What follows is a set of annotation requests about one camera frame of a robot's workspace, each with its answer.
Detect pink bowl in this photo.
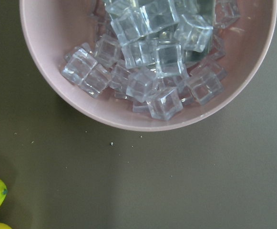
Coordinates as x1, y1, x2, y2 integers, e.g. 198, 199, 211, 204
20, 0, 277, 132

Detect clear plastic ice cubes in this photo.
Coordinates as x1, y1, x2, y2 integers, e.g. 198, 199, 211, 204
61, 0, 240, 120

